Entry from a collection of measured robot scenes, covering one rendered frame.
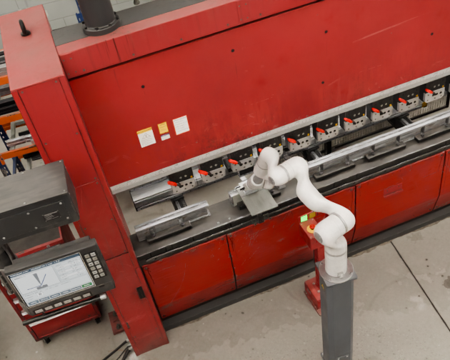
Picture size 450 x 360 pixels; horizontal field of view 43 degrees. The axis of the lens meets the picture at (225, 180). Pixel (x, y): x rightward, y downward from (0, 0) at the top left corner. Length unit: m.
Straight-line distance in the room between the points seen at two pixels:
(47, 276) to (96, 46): 1.15
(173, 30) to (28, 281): 1.43
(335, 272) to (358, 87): 1.20
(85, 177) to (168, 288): 1.25
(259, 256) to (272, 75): 1.39
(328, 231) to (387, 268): 1.71
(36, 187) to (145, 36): 0.91
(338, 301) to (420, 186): 1.43
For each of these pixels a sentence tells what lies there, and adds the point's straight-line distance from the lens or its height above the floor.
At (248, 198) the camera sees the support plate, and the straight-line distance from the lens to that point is 3.68.
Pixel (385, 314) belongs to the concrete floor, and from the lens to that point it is 4.32.
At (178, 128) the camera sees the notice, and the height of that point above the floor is 1.65.
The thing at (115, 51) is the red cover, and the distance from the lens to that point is 2.94.
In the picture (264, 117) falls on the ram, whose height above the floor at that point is 1.51.
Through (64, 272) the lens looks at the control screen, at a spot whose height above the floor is 1.48.
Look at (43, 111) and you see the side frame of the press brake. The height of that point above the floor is 2.14.
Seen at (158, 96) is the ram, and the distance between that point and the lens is 3.13.
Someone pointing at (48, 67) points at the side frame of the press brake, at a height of 2.30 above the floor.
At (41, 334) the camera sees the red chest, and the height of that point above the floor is 0.17.
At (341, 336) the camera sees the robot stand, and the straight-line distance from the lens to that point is 3.69.
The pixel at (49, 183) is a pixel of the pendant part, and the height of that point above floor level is 1.95.
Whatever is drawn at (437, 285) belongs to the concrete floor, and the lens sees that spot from 4.52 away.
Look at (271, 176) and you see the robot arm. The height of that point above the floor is 1.55.
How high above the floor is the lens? 3.59
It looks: 42 degrees down
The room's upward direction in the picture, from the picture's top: 11 degrees counter-clockwise
